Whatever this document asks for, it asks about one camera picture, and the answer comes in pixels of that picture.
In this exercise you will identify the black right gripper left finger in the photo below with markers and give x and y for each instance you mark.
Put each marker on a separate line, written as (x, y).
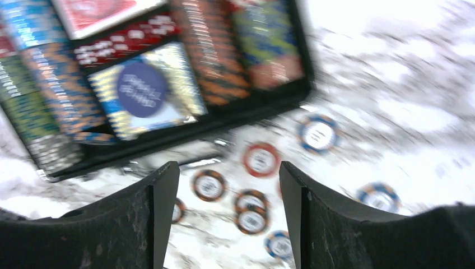
(128, 229)

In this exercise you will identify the red white chip stack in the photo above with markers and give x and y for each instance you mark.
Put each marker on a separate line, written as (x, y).
(6, 47)

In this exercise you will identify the blue dealer button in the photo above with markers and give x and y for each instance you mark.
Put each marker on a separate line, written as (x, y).
(141, 89)

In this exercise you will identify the black aluminium poker case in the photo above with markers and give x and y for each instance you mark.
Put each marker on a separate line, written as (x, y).
(261, 104)

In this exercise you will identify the brown poker chip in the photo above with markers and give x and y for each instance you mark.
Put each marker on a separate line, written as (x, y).
(209, 185)
(250, 197)
(252, 220)
(261, 159)
(179, 211)

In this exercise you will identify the grey poker chip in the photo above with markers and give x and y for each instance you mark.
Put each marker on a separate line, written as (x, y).
(318, 134)
(278, 245)
(380, 196)

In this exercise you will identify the red dice row in case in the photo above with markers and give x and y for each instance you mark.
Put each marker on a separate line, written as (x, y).
(121, 43)

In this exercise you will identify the red playing card deck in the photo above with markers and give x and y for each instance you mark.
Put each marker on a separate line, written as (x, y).
(83, 18)

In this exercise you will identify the green chip stack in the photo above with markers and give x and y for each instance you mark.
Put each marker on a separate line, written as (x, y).
(25, 106)

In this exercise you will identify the brown orange chip stack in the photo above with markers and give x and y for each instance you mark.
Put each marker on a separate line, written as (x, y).
(209, 41)

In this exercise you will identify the orange blue chip stack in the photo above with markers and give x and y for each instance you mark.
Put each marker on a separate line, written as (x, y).
(67, 93)

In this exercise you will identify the blue playing card deck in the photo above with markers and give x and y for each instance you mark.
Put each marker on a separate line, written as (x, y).
(184, 102)

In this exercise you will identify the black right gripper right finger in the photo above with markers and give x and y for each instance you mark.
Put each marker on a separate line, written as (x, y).
(330, 230)

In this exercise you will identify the light blue chip stack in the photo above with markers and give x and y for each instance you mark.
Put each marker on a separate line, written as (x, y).
(31, 23)

